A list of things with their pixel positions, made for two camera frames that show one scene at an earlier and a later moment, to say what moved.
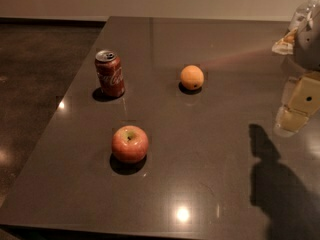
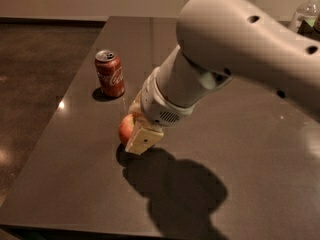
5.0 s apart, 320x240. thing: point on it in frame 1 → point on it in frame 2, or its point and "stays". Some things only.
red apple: x=130 y=144 → x=126 y=127
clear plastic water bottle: x=307 y=15 stays
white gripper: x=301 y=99 → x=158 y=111
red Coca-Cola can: x=109 y=72 stays
